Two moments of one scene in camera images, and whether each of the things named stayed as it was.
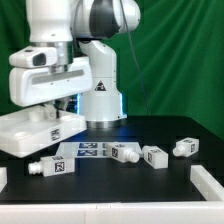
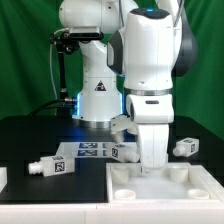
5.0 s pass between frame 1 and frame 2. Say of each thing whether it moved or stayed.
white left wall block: stayed
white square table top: moved
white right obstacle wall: stayed
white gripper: moved
